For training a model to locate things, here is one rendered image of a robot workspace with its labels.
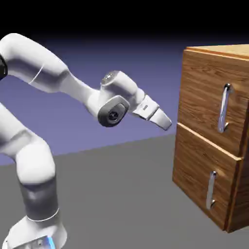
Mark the small wooden cabinet door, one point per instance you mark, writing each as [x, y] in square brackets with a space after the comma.
[194, 171]

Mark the light wood cabinet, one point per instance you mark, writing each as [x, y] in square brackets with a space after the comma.
[240, 175]

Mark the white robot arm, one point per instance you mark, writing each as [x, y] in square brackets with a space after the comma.
[48, 68]

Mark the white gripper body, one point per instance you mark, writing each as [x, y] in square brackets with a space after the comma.
[161, 118]

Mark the large wooden cabinet door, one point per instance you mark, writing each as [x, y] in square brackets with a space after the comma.
[202, 97]

